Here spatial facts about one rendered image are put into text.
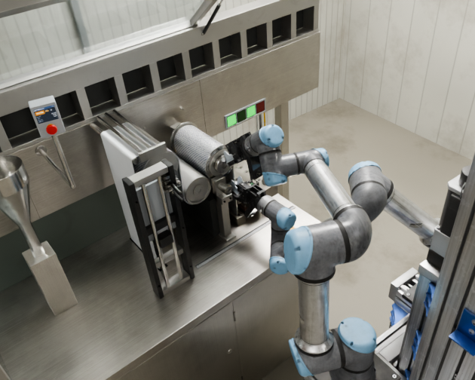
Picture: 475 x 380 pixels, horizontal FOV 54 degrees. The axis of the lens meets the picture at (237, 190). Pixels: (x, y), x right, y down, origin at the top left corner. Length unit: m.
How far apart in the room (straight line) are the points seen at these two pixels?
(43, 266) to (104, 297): 0.29
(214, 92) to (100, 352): 1.16
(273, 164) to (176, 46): 0.70
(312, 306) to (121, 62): 1.11
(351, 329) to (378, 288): 1.52
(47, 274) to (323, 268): 0.98
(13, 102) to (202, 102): 0.78
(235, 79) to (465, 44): 2.22
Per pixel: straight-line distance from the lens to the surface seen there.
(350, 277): 3.04
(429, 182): 3.89
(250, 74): 2.21
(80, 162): 1.89
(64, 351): 1.79
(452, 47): 4.02
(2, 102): 1.72
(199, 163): 1.83
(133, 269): 1.95
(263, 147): 1.50
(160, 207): 1.60
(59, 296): 1.84
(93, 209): 2.03
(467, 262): 1.24
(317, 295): 1.29
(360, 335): 1.51
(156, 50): 1.89
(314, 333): 1.40
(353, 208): 1.28
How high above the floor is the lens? 2.27
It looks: 38 degrees down
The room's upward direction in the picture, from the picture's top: 5 degrees counter-clockwise
